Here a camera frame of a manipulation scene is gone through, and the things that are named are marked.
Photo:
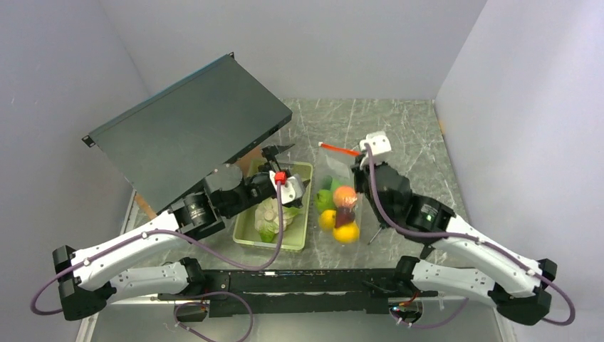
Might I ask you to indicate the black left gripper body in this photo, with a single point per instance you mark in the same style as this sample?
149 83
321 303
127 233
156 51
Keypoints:
257 187

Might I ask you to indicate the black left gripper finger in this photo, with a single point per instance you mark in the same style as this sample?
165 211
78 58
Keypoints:
269 153
293 192

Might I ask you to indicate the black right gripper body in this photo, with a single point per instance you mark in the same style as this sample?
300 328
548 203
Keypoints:
361 169

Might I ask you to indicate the light green bitter gourd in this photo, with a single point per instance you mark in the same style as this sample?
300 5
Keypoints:
323 199

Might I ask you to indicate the yellow corn cob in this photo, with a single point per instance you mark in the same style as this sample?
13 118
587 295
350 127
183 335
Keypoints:
326 220

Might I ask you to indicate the clear zip bag orange zipper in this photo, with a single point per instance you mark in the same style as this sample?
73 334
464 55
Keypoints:
336 162

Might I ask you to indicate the orange red peach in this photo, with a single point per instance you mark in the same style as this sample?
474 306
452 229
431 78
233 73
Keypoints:
345 196

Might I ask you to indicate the dark red plum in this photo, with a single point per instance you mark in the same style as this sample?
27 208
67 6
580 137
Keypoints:
344 216

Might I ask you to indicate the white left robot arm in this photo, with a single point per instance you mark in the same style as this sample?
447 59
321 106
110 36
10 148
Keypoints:
90 279

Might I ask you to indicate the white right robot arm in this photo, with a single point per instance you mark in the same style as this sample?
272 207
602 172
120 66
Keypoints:
512 284

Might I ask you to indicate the white cauliflower with leaves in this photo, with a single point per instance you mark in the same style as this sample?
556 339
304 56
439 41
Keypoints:
266 219

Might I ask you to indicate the light green plastic tray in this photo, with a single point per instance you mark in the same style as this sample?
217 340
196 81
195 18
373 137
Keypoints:
293 238

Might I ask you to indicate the dark grey rack server chassis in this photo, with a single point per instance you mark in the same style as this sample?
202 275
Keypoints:
166 145

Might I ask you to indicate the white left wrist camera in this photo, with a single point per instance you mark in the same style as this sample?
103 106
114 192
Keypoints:
278 179

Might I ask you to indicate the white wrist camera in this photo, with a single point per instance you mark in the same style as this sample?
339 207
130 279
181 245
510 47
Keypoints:
278 179
378 142

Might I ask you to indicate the green handled screwdriver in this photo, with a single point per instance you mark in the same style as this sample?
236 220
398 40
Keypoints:
375 235

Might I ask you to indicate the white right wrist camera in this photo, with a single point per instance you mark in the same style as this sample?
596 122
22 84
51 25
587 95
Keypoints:
378 142

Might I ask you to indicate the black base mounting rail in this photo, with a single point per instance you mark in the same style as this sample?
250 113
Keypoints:
300 291

